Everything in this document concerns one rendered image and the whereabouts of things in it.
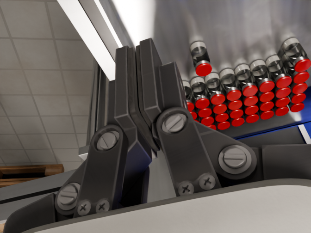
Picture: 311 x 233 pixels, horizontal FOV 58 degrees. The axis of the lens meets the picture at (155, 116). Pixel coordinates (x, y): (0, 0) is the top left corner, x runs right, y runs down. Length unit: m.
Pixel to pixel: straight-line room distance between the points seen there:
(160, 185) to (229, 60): 0.23
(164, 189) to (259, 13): 0.30
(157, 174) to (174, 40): 0.24
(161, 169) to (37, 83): 1.32
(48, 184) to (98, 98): 0.30
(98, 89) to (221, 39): 0.60
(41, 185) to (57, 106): 1.13
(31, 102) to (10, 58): 0.35
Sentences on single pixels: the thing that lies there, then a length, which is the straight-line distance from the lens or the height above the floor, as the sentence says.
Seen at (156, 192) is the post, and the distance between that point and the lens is 0.49.
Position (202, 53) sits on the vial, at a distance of 0.37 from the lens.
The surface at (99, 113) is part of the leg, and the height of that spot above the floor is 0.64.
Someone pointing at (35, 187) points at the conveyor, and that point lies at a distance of 0.78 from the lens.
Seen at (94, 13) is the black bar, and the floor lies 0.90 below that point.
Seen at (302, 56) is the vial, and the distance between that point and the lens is 0.41.
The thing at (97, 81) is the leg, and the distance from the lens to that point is 0.95.
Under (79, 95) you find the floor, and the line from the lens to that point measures 1.76.
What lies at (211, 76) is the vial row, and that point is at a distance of 0.42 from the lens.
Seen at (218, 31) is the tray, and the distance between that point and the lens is 0.39.
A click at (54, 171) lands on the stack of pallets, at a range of 2.45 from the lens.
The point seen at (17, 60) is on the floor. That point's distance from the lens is 1.65.
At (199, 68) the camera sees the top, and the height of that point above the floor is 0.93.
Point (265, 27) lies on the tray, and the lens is 0.41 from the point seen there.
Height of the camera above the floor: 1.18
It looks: 38 degrees down
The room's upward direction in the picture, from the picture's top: 174 degrees clockwise
